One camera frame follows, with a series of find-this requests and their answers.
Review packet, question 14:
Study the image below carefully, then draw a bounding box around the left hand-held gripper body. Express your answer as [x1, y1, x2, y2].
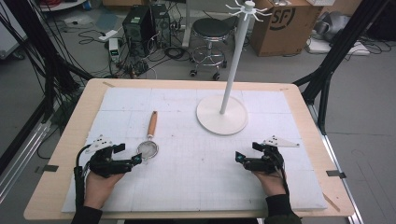
[85, 134, 134, 179]

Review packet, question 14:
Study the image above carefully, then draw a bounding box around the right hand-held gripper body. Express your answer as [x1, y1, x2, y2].
[244, 134, 301, 175]

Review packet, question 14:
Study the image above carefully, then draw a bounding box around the wooden-handled mesh strainer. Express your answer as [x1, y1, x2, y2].
[136, 110, 160, 162]

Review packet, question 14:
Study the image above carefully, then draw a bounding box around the white hook rack stand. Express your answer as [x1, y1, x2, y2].
[195, 0, 274, 136]

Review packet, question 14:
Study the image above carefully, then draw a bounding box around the person's right hand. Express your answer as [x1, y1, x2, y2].
[252, 170, 288, 198]

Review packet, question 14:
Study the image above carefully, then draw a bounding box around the person's left hand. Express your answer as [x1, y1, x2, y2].
[83, 171, 125, 210]

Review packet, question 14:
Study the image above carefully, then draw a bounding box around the white gridded mat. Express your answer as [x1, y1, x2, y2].
[61, 87, 328, 214]

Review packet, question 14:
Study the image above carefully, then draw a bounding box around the black tape strip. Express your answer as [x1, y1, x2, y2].
[35, 164, 60, 174]
[326, 170, 347, 179]

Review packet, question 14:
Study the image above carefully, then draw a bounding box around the small white power supply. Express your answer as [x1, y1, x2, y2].
[108, 37, 120, 63]

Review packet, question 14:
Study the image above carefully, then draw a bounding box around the white power strip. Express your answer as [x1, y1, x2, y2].
[98, 29, 119, 42]

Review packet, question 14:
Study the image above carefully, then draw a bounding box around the large black computer tower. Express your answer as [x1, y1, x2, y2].
[121, 5, 157, 58]

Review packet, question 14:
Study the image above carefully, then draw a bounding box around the brown cardboard box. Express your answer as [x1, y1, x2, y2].
[249, 0, 323, 58]

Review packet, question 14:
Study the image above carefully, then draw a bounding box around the black round stool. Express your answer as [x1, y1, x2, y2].
[190, 17, 232, 81]

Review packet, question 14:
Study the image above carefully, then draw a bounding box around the slim black computer tower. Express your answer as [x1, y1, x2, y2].
[150, 3, 172, 49]

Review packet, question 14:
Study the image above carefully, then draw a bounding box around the grey bag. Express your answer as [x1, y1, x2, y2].
[314, 11, 351, 41]

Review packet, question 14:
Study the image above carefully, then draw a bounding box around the right hand-held gripper black cable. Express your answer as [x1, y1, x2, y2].
[274, 160, 290, 197]

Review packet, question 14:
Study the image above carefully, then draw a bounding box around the hand-held gripper black cable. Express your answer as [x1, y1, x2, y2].
[73, 144, 92, 209]
[274, 160, 290, 197]

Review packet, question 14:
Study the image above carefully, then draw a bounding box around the left hand-held gripper black cable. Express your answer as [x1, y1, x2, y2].
[73, 144, 92, 209]

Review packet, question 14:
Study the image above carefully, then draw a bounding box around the aluminium rail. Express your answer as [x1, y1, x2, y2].
[0, 119, 52, 203]
[306, 104, 365, 224]

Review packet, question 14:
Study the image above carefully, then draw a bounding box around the black metal frame stand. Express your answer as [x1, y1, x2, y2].
[292, 0, 391, 135]
[0, 0, 94, 175]

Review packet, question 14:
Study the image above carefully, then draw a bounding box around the coiled black cable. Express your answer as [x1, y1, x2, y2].
[163, 46, 191, 62]

